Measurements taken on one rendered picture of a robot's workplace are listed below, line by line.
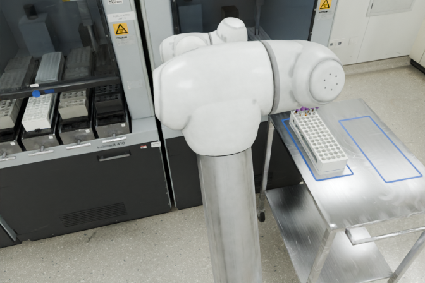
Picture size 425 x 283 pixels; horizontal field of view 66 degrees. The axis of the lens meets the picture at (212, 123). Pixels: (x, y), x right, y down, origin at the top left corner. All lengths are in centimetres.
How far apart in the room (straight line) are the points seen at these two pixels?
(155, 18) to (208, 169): 88
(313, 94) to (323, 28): 110
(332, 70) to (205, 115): 21
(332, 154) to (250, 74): 78
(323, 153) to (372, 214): 25
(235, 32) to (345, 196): 65
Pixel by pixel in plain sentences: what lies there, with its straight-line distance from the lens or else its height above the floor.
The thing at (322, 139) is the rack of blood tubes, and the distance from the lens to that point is 130.
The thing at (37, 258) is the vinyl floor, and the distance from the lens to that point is 220.
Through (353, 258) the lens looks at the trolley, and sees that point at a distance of 173.
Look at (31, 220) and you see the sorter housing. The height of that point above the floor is 26.
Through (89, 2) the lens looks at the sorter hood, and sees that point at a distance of 132.
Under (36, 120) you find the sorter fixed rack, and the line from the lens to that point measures 156.
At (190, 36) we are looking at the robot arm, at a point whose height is 128.
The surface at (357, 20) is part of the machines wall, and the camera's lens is 320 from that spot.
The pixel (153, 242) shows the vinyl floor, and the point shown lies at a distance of 202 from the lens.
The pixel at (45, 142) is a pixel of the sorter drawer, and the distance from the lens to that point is 159.
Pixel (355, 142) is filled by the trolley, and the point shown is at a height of 82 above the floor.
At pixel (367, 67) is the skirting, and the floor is 3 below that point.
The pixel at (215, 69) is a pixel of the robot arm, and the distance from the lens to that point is 51.
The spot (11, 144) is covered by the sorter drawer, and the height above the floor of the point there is 79.
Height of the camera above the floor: 173
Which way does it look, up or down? 41 degrees down
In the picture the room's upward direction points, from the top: 2 degrees counter-clockwise
